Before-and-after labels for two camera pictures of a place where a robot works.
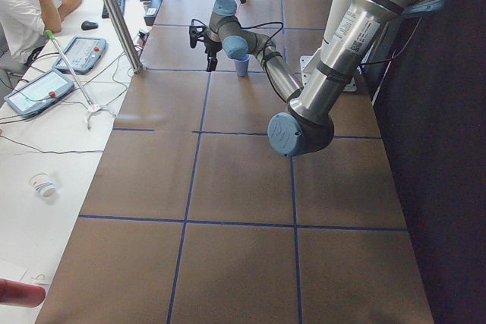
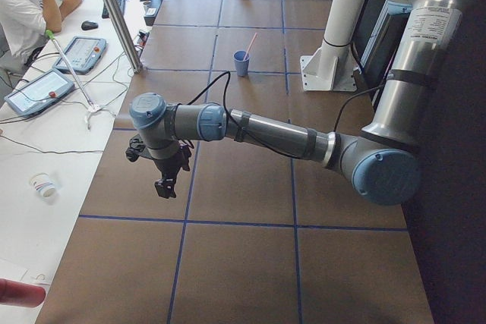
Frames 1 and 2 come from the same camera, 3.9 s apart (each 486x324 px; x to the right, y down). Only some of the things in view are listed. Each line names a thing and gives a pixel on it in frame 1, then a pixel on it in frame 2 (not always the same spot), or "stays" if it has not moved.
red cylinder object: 18,294 stays
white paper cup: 43,184 stays
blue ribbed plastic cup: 241,67 stays
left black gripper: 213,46 -> 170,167
